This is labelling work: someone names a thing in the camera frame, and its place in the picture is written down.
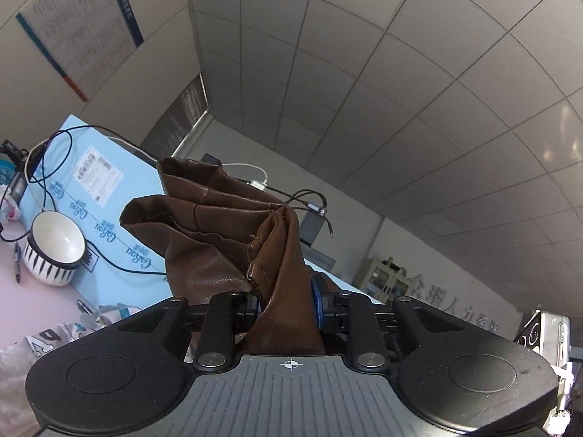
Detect brown leather vest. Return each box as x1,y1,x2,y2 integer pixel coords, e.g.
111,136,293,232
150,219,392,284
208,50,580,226
120,158,343,355

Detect glass display cabinet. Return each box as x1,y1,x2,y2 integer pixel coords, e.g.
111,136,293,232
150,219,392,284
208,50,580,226
353,257,413,304

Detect black and white bowl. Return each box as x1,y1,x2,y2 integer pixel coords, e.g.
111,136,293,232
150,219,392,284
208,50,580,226
23,211,86,287

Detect black pen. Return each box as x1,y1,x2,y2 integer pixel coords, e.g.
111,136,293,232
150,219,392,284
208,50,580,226
14,243,22,284

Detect cartoon print bed sheet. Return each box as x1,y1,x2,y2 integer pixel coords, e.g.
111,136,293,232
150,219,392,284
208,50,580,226
1,304,140,436

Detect white charger cable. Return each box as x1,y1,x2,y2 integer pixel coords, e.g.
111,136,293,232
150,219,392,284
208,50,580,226
103,133,270,190

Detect wall notice poster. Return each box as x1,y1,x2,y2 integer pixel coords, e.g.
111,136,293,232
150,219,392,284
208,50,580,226
16,0,143,102

